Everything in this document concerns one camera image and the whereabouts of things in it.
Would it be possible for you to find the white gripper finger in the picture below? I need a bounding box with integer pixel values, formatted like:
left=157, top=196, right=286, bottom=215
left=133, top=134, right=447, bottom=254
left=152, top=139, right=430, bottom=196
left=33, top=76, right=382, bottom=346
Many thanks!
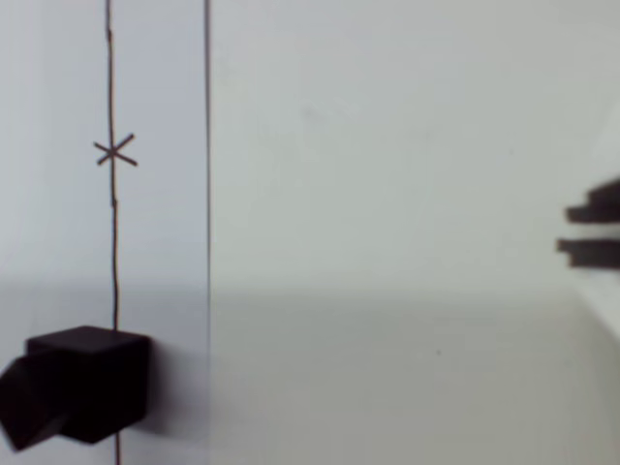
left=555, top=237, right=620, bottom=340

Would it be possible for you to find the white paper sheet with markings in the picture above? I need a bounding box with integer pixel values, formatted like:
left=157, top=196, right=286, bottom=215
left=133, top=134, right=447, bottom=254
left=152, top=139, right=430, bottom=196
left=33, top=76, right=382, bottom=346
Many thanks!
left=0, top=0, right=213, bottom=465

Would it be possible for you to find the black cube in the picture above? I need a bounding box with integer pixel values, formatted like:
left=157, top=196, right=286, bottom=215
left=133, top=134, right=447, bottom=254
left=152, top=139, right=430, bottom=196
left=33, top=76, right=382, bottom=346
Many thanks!
left=0, top=325, right=153, bottom=453

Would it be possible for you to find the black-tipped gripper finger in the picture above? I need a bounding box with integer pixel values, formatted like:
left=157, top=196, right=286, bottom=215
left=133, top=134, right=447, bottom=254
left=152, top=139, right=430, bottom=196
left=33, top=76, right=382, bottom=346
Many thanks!
left=564, top=176, right=620, bottom=225

